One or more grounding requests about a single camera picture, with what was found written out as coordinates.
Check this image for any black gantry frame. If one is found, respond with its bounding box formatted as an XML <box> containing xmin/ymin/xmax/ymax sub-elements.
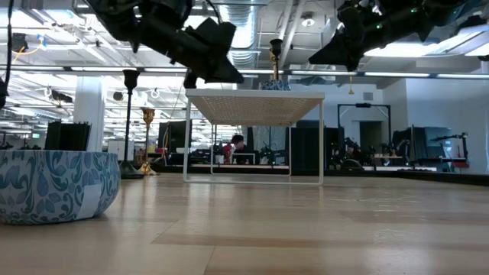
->
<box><xmin>336</xmin><ymin>102</ymin><xmax>391</xmax><ymax>169</ymax></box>

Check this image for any black ribbed box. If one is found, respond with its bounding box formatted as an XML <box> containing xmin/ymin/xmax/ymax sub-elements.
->
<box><xmin>44</xmin><ymin>121</ymin><xmax>92</xmax><ymax>152</ymax></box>

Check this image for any tall gold candlestick holder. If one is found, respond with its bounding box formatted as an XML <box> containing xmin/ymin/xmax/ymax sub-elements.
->
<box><xmin>271</xmin><ymin>51</ymin><xmax>280</xmax><ymax>81</ymax></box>

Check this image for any short gold candlestick holder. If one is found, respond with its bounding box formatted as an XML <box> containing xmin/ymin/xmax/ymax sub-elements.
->
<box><xmin>137</xmin><ymin>107</ymin><xmax>160</xmax><ymax>176</ymax></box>

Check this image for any person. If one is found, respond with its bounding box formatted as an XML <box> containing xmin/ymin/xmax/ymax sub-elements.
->
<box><xmin>223</xmin><ymin>134</ymin><xmax>249</xmax><ymax>165</ymax></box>

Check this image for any black monitor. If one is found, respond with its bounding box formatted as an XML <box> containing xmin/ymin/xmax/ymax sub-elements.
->
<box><xmin>158</xmin><ymin>120</ymin><xmax>192</xmax><ymax>156</ymax></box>

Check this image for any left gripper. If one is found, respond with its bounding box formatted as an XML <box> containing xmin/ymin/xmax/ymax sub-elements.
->
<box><xmin>151</xmin><ymin>17</ymin><xmax>245</xmax><ymax>89</ymax></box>

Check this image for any black partition panel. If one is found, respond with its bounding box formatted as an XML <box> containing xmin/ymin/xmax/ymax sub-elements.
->
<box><xmin>392</xmin><ymin>126</ymin><xmax>452</xmax><ymax>162</ymax></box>
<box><xmin>290</xmin><ymin>125</ymin><xmax>345</xmax><ymax>169</ymax></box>

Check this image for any candle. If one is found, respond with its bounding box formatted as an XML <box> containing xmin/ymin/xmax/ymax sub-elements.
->
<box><xmin>0</xmin><ymin>149</ymin><xmax>121</xmax><ymax>225</ymax></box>
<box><xmin>259</xmin><ymin>79</ymin><xmax>292</xmax><ymax>92</ymax></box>

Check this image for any black junction box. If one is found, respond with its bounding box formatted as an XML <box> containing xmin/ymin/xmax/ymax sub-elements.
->
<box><xmin>10</xmin><ymin>32</ymin><xmax>28</xmax><ymax>53</ymax></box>

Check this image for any white perforated metal shelf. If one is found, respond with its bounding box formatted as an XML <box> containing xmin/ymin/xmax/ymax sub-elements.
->
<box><xmin>182</xmin><ymin>88</ymin><xmax>325</xmax><ymax>186</ymax></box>

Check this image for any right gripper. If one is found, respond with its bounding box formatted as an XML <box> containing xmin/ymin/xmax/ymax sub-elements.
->
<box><xmin>308</xmin><ymin>3</ymin><xmax>383</xmax><ymax>73</ymax></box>

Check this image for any black candlestick holder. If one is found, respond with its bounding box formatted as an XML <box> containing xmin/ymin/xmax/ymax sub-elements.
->
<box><xmin>118</xmin><ymin>69</ymin><xmax>145</xmax><ymax>180</ymax></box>

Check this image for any silver ventilation duct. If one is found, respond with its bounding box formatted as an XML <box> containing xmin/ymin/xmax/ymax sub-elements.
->
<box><xmin>219</xmin><ymin>0</ymin><xmax>268</xmax><ymax>70</ymax></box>

